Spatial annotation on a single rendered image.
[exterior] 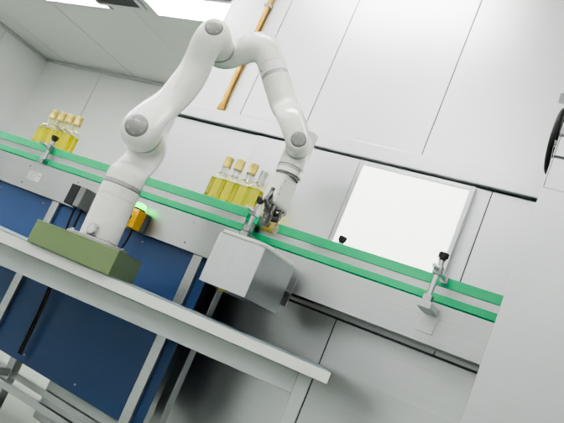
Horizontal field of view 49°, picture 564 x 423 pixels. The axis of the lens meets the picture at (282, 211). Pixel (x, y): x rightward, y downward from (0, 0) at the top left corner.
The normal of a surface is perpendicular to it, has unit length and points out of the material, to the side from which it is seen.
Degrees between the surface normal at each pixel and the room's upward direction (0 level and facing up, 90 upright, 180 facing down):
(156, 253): 90
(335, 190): 90
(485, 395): 90
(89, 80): 90
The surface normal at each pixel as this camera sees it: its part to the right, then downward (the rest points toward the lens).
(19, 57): 0.83, 0.26
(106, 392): -0.40, -0.35
